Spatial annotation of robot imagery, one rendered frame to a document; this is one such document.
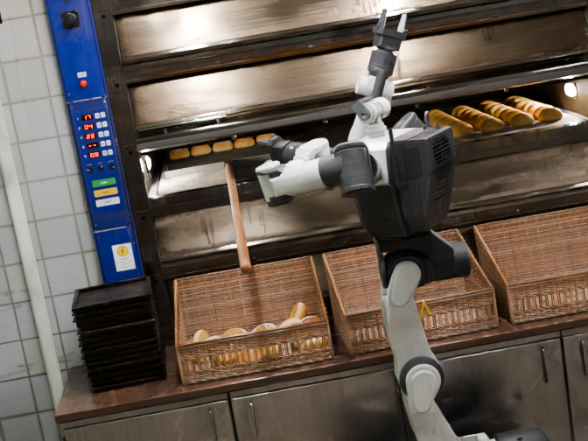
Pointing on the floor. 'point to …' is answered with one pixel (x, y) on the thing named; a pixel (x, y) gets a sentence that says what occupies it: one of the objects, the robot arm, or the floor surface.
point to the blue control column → (75, 58)
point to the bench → (355, 394)
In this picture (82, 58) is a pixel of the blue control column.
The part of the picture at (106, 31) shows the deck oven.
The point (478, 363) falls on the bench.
